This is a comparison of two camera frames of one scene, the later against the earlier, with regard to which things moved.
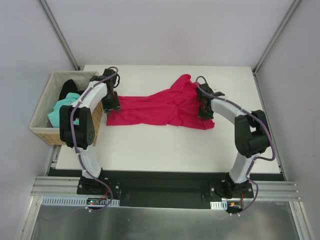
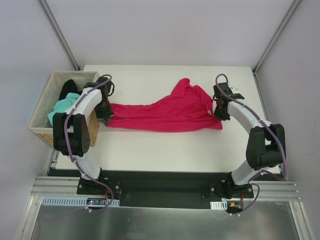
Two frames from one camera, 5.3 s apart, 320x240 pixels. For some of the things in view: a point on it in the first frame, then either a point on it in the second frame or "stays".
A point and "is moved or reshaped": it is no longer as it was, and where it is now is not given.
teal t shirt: [54, 115] stays
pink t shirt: [178, 106] is moved or reshaped
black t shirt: [69, 86] stays
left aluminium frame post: [57, 28] stays
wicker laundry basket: [41, 125] stays
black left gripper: [111, 106] → [104, 114]
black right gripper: [203, 113] → [221, 113]
